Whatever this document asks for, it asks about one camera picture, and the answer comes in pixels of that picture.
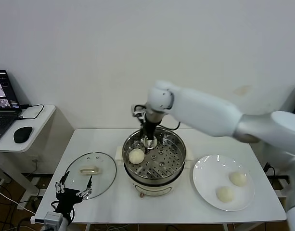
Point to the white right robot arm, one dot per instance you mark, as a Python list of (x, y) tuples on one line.
[(205, 113)]

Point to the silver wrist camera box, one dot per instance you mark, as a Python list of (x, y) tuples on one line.
[(52, 218), (138, 113)]

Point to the round white plate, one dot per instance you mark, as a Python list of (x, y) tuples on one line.
[(209, 173)]

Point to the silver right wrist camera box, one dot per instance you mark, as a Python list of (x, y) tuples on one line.
[(138, 113)]

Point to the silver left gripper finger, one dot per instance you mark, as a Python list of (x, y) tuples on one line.
[(60, 187), (88, 191)]

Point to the round glass pot lid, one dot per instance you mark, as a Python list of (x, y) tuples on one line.
[(89, 170)]

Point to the white steamed baozi bun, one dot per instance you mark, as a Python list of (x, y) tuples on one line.
[(225, 194), (238, 178), (136, 156), (155, 142)]

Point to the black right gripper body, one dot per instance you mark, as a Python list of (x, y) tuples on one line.
[(150, 131)]

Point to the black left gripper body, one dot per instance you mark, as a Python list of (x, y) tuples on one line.
[(67, 199)]

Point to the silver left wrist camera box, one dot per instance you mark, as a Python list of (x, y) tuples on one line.
[(52, 218)]

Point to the black computer mouse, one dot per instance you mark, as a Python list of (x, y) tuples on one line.
[(22, 134)]

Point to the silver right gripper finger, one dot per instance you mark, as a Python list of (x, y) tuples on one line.
[(147, 147)]

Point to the stainless steel steamer basket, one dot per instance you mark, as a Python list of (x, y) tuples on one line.
[(166, 158)]

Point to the cream electric cooker pot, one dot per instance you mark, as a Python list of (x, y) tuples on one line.
[(154, 188)]

